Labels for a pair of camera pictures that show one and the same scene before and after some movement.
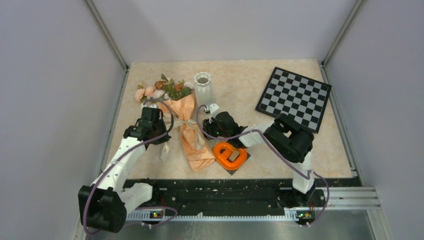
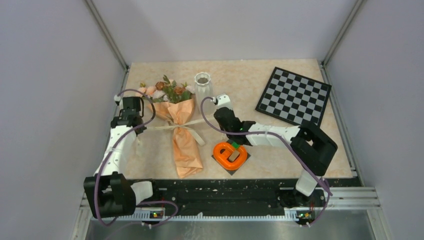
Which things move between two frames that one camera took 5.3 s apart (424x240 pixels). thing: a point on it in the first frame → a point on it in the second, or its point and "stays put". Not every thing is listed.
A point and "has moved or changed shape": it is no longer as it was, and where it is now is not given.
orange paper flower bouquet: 176,98 has moved or changed shape
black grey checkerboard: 303,98 stays put
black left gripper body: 160,127 → 141,129
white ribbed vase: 203,88 stays put
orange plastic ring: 230,158 stays put
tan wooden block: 234,155 stays put
